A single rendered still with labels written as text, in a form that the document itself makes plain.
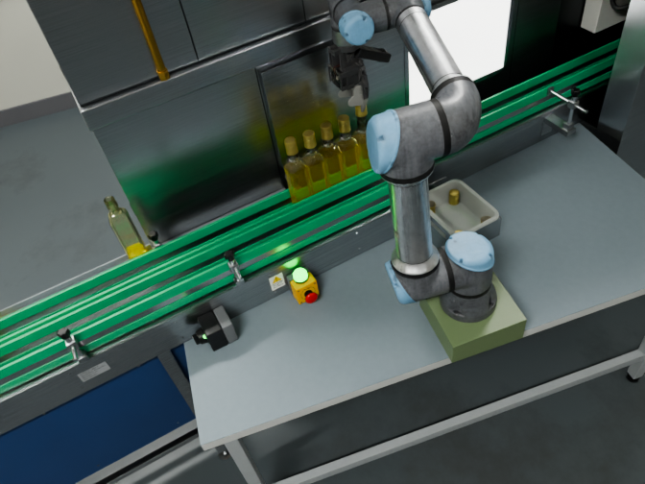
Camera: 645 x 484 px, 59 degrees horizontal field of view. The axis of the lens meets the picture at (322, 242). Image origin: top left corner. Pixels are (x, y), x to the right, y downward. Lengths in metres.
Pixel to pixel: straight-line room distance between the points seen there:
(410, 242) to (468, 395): 1.20
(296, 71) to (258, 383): 0.88
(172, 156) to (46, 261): 1.85
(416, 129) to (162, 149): 0.81
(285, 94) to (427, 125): 0.68
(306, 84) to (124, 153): 0.55
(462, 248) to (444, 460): 1.07
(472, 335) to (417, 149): 0.61
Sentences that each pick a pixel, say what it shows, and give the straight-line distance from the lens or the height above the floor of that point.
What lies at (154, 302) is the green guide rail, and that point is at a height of 0.95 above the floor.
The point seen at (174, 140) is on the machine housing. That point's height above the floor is 1.21.
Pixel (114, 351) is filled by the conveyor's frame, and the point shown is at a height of 0.86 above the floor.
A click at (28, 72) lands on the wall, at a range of 4.59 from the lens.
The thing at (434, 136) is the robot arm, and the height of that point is 1.44.
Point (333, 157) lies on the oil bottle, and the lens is 1.70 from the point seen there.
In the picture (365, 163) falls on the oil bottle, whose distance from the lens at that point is 1.78.
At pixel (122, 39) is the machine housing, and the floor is 1.52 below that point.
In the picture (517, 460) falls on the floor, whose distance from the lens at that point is 2.31.
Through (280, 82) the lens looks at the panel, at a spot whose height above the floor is 1.27.
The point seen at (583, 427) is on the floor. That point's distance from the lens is 2.41.
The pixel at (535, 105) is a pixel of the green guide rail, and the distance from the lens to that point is 2.16.
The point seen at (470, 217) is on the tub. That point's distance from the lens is 1.91.
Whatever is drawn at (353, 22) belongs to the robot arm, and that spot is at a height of 1.51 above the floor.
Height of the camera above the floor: 2.11
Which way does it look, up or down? 46 degrees down
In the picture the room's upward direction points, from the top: 11 degrees counter-clockwise
